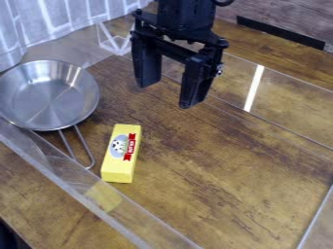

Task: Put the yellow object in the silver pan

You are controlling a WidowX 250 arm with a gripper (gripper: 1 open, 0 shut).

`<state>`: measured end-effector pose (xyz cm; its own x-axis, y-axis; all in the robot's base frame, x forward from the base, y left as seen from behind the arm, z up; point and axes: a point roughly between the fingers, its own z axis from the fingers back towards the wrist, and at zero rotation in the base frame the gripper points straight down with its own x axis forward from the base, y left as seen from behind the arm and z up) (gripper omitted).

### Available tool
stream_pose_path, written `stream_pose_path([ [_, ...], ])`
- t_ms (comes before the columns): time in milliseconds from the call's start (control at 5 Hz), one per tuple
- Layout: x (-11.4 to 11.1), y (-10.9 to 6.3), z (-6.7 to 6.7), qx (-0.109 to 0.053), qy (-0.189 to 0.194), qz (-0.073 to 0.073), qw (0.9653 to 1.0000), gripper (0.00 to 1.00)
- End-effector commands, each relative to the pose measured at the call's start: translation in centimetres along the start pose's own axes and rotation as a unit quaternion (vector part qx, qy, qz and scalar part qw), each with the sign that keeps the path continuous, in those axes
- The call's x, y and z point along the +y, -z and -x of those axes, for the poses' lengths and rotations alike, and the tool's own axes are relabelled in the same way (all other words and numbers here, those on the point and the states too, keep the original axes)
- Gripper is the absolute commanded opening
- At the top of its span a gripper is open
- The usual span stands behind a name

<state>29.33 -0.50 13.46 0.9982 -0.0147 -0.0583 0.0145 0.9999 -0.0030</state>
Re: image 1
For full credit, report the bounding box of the black strip on table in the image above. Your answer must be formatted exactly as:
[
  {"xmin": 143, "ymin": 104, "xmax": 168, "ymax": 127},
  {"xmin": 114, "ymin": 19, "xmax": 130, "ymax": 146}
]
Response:
[{"xmin": 237, "ymin": 16, "xmax": 325, "ymax": 51}]

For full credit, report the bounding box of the yellow butter box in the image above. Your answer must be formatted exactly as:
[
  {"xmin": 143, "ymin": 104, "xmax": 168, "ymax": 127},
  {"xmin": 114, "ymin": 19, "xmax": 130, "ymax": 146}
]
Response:
[{"xmin": 100, "ymin": 124, "xmax": 142, "ymax": 183}]

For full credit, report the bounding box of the clear acrylic front barrier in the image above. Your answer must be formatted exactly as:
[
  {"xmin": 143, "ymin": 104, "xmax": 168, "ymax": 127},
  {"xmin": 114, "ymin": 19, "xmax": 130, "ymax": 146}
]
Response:
[{"xmin": 0, "ymin": 118, "xmax": 202, "ymax": 249}]

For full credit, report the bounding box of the clear acrylic back barrier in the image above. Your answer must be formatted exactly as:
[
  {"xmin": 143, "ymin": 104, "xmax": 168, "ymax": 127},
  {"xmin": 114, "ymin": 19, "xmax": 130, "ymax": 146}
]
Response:
[{"xmin": 95, "ymin": 14, "xmax": 333, "ymax": 150}]

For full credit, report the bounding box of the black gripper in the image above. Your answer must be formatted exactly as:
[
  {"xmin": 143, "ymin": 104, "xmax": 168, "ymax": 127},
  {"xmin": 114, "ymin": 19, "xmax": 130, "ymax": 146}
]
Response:
[{"xmin": 131, "ymin": 0, "xmax": 230, "ymax": 109}]

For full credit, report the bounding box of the silver metal pan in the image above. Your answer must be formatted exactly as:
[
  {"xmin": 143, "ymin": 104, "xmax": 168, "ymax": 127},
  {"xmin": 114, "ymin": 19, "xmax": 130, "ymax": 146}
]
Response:
[{"xmin": 0, "ymin": 59, "xmax": 100, "ymax": 169}]

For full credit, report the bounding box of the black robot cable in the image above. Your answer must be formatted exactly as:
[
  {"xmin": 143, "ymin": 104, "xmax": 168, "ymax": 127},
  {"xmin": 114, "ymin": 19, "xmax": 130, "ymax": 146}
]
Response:
[{"xmin": 211, "ymin": 0, "xmax": 235, "ymax": 8}]

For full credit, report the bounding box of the clear acrylic barrier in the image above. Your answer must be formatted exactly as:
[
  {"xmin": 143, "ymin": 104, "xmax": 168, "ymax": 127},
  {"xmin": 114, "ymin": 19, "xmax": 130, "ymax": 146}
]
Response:
[
  {"xmin": 95, "ymin": 14, "xmax": 333, "ymax": 150},
  {"xmin": 0, "ymin": 118, "xmax": 202, "ymax": 249}
]

